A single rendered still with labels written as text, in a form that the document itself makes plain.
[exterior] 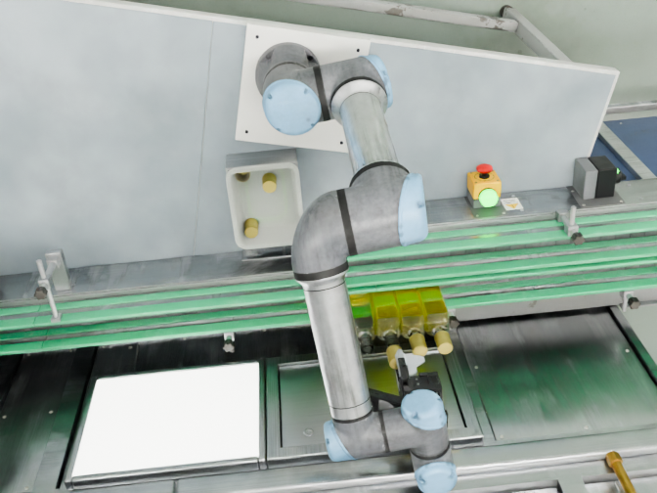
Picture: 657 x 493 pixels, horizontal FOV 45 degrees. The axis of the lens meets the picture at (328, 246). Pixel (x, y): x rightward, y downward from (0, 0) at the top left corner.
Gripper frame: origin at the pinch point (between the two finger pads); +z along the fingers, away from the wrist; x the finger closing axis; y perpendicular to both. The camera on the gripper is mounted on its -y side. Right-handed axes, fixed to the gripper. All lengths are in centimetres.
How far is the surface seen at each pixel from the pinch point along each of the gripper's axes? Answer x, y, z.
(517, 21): 43, 53, 101
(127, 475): -13, -60, -13
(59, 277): 9, -79, 33
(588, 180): 22, 53, 35
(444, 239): 13.5, 15.8, 27.1
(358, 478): -13.3, -11.4, -20.1
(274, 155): 33, -23, 41
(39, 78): 56, -74, 44
